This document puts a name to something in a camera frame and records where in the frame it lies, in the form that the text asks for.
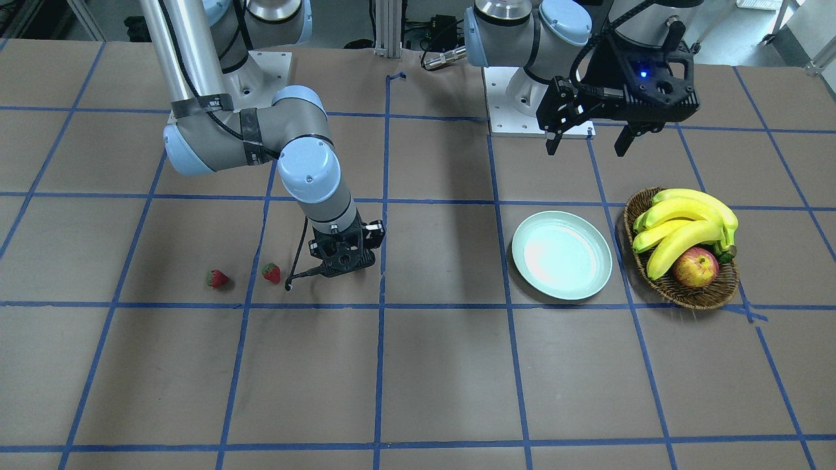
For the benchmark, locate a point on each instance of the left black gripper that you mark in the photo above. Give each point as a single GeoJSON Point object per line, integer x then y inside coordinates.
{"type": "Point", "coordinates": [602, 70]}

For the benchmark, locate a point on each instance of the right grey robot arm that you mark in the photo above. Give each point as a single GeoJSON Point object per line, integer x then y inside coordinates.
{"type": "Point", "coordinates": [228, 111]}

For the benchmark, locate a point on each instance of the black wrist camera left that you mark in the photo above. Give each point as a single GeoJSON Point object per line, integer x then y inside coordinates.
{"type": "Point", "coordinates": [655, 75]}

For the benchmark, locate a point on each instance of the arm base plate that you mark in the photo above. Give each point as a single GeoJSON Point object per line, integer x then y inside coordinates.
{"type": "Point", "coordinates": [512, 101]}

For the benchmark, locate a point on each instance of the red strawberry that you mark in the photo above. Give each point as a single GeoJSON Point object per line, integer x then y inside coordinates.
{"type": "Point", "coordinates": [271, 273]}
{"type": "Point", "coordinates": [216, 279]}

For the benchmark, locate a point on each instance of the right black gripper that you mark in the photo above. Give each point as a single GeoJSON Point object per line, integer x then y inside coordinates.
{"type": "Point", "coordinates": [374, 236]}

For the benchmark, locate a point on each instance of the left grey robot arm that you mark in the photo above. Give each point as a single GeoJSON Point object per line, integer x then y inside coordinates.
{"type": "Point", "coordinates": [579, 60]}

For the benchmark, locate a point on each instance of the yellow banana bunch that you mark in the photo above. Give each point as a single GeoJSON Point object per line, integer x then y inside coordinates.
{"type": "Point", "coordinates": [678, 220]}

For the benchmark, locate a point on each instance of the aluminium frame post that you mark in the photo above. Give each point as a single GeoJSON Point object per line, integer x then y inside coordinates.
{"type": "Point", "coordinates": [388, 28]}

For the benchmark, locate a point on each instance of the wicker fruit basket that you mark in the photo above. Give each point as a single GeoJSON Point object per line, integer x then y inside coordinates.
{"type": "Point", "coordinates": [717, 294]}

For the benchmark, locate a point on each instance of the red yellow apple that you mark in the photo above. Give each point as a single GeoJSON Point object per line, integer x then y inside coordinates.
{"type": "Point", "coordinates": [696, 268]}

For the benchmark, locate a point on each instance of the light green plate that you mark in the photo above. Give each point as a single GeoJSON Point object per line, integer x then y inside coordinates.
{"type": "Point", "coordinates": [561, 255]}

